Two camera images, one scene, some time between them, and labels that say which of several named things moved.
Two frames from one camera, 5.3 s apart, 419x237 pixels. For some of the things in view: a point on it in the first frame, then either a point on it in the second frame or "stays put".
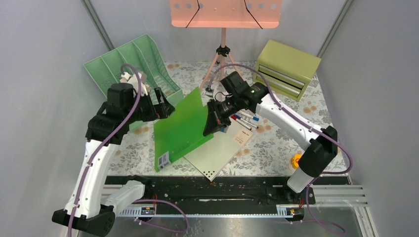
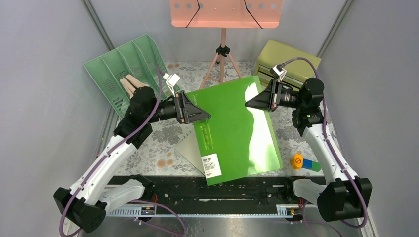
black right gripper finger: (213, 124) -> (267, 99)
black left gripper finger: (166, 109) -> (192, 113)
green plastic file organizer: (140, 53) stays put
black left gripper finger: (160, 96) -> (189, 109)
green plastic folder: (180, 132) -> (237, 141)
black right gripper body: (228, 107) -> (290, 98)
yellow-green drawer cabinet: (287, 71) stays put
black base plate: (226, 191) stays put
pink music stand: (225, 14) stays put
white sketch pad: (211, 157) -> (189, 148)
